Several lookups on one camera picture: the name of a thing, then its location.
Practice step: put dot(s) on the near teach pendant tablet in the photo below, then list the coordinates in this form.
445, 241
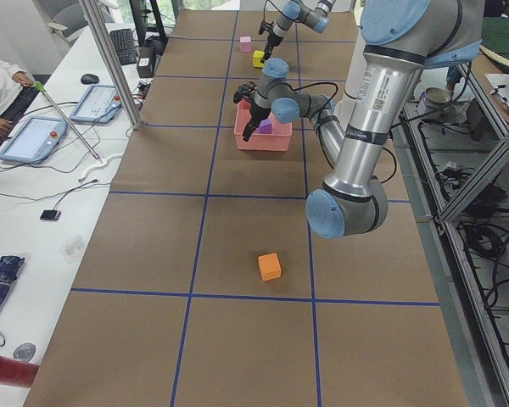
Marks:
34, 140

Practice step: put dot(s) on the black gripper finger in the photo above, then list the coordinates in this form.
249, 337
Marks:
248, 130
270, 48
253, 126
264, 58

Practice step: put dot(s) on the purple foam block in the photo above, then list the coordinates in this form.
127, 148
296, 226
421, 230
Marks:
265, 127

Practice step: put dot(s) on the person in white shirt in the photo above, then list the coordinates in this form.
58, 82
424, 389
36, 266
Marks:
17, 92

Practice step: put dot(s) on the far teach pendant tablet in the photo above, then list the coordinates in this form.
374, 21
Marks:
98, 105

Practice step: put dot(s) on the round metal lid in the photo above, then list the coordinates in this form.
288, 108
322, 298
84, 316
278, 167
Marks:
25, 352

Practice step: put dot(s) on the teach pendant tablet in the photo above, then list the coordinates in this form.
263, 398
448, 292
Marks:
34, 140
98, 105

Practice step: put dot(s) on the green tipped metal stick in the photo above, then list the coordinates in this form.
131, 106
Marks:
40, 87

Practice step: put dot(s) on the pink foam block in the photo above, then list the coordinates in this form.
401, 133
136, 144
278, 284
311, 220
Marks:
245, 43

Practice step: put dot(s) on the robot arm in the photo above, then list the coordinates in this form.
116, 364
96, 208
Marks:
400, 39
294, 12

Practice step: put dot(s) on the aluminium side frame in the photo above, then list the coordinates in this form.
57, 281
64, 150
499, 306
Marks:
456, 169

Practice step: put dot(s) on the red cylinder bottle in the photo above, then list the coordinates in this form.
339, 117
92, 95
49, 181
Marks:
17, 373

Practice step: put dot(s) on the black keyboard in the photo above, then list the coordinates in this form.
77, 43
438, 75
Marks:
124, 46

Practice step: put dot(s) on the small black phone device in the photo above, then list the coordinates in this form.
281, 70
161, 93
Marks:
50, 215

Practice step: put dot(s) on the orange foam block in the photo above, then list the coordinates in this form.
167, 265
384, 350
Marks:
269, 266

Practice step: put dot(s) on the black box with label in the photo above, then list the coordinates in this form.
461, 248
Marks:
146, 62

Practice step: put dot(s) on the aluminium frame post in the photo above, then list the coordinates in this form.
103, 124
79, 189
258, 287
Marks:
105, 47

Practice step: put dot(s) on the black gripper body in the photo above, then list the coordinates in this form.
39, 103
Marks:
254, 113
273, 41

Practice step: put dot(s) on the black computer mouse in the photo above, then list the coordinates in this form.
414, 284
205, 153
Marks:
89, 79

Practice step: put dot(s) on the yellow foam block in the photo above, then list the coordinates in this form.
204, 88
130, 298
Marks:
258, 59

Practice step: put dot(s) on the pink plastic bin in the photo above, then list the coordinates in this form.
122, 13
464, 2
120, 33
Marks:
276, 140

